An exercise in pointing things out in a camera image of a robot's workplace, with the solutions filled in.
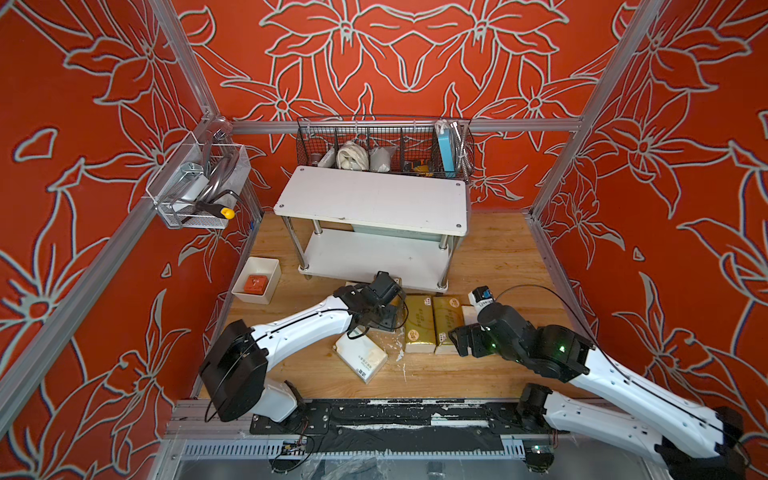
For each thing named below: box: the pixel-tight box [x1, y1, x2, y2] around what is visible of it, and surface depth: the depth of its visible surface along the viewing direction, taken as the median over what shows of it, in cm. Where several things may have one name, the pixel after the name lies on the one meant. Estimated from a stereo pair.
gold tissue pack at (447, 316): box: [432, 295, 465, 354], surface depth 86 cm
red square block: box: [244, 275, 269, 295], surface depth 94 cm
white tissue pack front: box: [332, 327, 388, 385], surface depth 80 cm
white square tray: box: [231, 257, 281, 305], surface depth 96 cm
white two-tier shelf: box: [273, 166, 470, 290], surface depth 80 cm
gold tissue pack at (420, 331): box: [405, 293, 437, 354], surface depth 85 cm
